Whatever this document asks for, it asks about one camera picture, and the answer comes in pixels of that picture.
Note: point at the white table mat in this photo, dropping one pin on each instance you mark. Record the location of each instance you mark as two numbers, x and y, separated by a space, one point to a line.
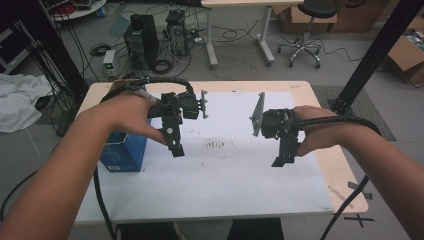
216 186

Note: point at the black stool with chrome base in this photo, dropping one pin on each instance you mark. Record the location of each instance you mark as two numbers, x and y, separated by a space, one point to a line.
316 8

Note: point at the white bench power supply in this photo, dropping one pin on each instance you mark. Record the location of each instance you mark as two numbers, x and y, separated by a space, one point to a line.
109 63

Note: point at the white crumpled cloth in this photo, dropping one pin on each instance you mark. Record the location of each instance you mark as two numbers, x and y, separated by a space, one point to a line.
20 100

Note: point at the grey floor mat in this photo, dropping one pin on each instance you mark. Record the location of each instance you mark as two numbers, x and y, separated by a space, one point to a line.
333 95

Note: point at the grey metal rack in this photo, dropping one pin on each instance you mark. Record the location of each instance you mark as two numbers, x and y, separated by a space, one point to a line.
13 53

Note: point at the round white table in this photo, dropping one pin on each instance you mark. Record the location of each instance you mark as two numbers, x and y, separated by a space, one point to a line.
83 12

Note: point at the small black computer tower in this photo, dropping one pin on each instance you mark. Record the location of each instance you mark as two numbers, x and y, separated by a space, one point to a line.
176 31

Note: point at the tall blue cardboard box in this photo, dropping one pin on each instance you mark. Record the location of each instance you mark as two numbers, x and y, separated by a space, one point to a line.
128 155

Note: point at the white power strip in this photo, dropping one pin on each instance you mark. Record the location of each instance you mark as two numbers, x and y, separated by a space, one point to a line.
198 40

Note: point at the person's left hand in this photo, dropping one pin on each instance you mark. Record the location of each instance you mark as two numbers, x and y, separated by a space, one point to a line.
130 115

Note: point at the open brown cardboard box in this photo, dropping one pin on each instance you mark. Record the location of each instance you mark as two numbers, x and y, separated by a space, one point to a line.
405 56

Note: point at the white-legged wooden desk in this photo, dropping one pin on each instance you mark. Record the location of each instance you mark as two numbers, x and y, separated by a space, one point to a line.
250 2

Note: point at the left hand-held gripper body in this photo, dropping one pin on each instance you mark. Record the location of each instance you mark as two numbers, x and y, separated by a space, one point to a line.
173 105

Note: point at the black aluminium frame post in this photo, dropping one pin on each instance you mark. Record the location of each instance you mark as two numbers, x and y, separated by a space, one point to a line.
376 50

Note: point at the low brown cardboard box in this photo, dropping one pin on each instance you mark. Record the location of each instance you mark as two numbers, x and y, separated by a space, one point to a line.
300 23

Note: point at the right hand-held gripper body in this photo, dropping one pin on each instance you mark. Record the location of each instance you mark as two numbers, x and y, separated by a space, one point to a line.
276 123

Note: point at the large black computer tower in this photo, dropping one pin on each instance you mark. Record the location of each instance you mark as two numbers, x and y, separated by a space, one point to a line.
141 41

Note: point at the person's right hand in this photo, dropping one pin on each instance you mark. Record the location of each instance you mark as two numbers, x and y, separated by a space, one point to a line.
323 131

